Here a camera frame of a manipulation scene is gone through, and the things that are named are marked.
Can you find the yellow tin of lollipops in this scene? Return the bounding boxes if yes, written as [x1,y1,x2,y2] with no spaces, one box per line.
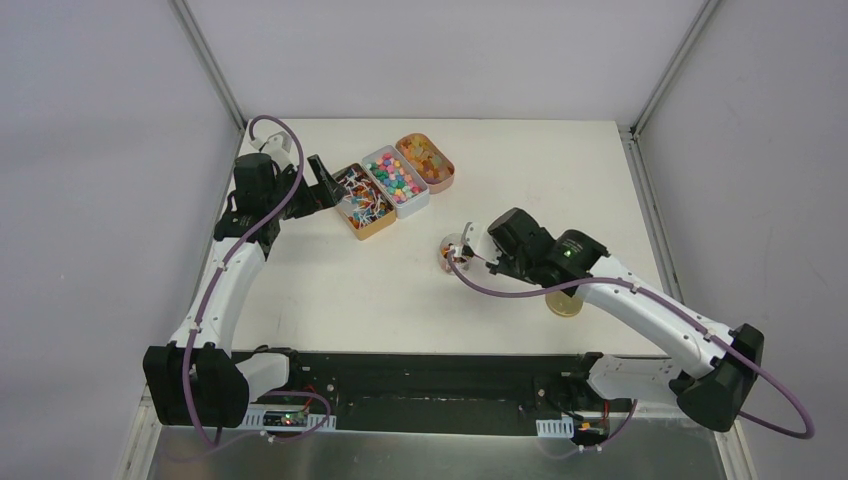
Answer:
[332,164,397,241]

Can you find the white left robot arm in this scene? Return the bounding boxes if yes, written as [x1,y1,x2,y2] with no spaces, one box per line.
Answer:
[142,131,343,428]

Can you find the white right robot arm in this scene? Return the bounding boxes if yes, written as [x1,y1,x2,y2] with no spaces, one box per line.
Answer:
[441,208,765,432]

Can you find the pink tin of gummy candies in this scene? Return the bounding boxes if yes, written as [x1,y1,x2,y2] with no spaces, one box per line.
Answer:
[395,133,455,194]

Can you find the gold round lid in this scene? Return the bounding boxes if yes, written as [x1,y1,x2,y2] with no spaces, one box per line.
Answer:
[544,291,584,318]

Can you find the clear plastic cup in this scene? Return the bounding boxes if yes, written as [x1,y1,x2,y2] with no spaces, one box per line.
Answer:
[439,233,474,274]

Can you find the right controller board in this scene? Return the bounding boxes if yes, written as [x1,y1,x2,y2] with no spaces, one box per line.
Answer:
[572,420,609,447]

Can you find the controller board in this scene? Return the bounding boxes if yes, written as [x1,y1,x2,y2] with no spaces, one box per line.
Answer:
[572,420,609,447]
[263,410,309,428]

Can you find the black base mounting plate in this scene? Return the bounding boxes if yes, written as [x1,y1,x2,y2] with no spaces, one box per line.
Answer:
[284,350,632,436]

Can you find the left controller board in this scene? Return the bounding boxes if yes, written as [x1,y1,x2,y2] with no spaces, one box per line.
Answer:
[263,410,309,428]

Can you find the aluminium frame post right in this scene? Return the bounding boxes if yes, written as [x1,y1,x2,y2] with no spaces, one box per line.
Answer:
[629,0,724,141]

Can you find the aluminium frame post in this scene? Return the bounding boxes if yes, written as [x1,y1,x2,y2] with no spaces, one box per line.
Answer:
[629,0,724,141]
[168,0,247,132]

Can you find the aluminium frame post left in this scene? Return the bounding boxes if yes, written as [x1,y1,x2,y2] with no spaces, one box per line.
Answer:
[168,0,247,132]

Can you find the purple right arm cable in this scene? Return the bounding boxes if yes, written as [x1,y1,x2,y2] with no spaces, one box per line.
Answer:
[445,251,816,458]

